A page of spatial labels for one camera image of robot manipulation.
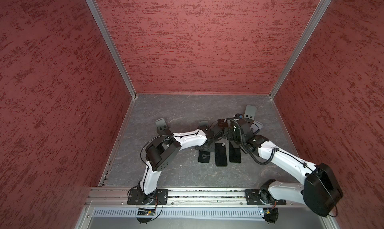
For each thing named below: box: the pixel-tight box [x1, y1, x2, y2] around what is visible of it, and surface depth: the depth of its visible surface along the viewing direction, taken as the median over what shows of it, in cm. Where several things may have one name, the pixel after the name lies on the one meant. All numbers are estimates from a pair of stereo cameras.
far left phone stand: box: [155, 118, 170, 135], surface depth 97 cm
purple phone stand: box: [250, 120, 263, 134], surface depth 95 cm
